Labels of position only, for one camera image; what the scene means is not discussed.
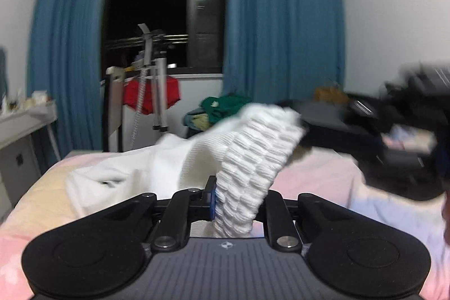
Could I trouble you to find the white track pants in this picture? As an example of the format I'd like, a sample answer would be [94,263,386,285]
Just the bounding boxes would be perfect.
[66,103,305,238]

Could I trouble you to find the brown paper bag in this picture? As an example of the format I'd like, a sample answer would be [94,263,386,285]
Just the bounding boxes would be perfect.
[314,87,349,105]

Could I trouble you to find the green hoodie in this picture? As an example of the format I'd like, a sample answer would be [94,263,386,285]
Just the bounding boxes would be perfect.
[200,94,252,126]

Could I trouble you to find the red garment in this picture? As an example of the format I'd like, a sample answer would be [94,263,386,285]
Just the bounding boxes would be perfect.
[123,77,181,115]

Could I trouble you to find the pastel tie-dye bed sheet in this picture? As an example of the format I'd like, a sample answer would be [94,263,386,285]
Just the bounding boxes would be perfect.
[0,145,450,300]

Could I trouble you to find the garment steamer stand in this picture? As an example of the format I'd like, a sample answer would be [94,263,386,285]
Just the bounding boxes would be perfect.
[130,24,168,150]

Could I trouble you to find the grey ironing board panel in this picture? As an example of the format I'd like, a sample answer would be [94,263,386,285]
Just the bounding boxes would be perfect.
[102,66,125,152]

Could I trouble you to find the right blue curtain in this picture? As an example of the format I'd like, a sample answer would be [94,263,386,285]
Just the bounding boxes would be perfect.
[223,0,345,103]

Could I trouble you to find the blue curtain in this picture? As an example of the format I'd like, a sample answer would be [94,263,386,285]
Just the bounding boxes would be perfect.
[223,0,345,103]
[27,0,104,155]

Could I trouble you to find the white dressing table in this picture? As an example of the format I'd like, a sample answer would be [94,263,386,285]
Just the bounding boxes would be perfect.
[1,100,61,218]

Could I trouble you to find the left blue curtain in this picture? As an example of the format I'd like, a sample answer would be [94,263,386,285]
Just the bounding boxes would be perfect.
[27,0,104,155]

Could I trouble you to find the dark window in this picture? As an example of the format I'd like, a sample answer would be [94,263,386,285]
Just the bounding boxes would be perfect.
[101,0,226,74]

